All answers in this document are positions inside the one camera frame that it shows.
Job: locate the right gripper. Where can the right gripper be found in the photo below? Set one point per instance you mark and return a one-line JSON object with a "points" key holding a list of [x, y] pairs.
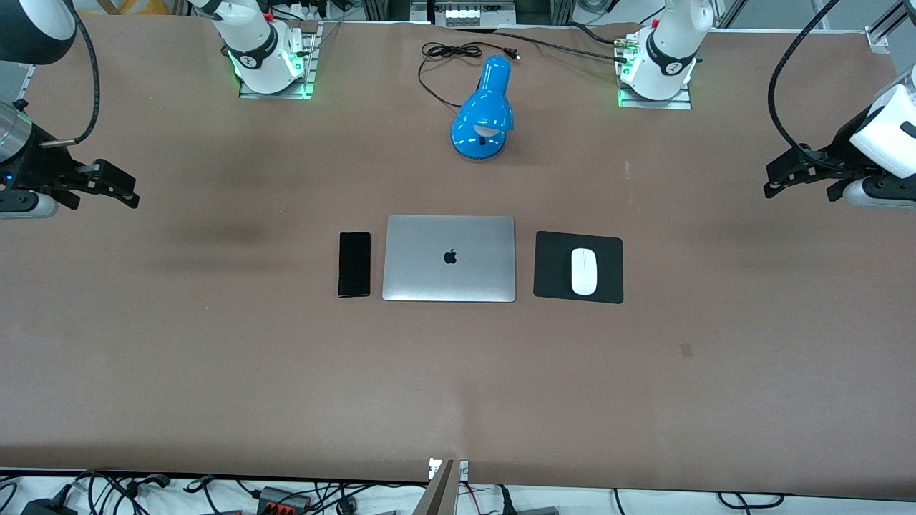
{"points": [[37, 169]]}

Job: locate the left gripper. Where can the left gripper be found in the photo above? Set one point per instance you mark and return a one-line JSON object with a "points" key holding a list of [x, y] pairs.
{"points": [[841, 146]]}

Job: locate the white computer mouse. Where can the white computer mouse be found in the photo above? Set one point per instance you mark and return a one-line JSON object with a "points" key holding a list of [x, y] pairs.
{"points": [[584, 272]]}

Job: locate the black smartphone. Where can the black smartphone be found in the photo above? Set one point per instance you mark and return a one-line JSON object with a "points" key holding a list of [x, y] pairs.
{"points": [[354, 265]]}

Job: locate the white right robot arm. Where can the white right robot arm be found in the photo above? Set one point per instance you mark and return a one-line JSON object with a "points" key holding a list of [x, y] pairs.
{"points": [[254, 50]]}

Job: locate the black mouse pad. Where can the black mouse pad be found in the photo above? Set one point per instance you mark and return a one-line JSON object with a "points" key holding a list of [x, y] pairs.
{"points": [[552, 275]]}

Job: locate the blue desk lamp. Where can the blue desk lamp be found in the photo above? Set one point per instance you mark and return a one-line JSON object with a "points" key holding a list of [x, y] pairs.
{"points": [[484, 107]]}

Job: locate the black adapter with orange plugs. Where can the black adapter with orange plugs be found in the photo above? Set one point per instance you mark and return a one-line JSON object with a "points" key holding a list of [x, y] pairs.
{"points": [[285, 499]]}

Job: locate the silver laptop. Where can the silver laptop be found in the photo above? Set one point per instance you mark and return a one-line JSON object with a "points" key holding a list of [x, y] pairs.
{"points": [[449, 279]]}

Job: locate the white power strip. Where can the white power strip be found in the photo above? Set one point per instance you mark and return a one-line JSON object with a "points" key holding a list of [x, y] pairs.
{"points": [[469, 14]]}

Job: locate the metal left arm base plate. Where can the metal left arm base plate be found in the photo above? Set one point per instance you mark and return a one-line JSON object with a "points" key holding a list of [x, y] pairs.
{"points": [[676, 101]]}

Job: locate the aluminium frame corner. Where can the aluminium frame corner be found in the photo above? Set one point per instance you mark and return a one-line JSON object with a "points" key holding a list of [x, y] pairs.
{"points": [[884, 32]]}

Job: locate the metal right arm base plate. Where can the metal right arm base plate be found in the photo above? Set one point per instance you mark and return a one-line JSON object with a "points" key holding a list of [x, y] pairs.
{"points": [[309, 64]]}

